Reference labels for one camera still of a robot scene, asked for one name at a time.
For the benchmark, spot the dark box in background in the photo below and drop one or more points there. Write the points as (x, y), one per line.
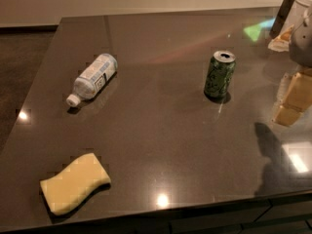
(281, 17)

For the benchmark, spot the green soda can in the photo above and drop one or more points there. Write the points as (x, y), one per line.
(220, 72)

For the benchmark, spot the clear plastic water bottle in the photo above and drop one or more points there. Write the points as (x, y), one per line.
(92, 79)

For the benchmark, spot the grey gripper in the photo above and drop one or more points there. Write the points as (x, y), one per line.
(302, 44)

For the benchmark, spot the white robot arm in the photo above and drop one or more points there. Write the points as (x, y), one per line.
(282, 41)

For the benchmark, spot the yellow wavy sponge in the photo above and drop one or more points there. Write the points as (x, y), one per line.
(65, 191)

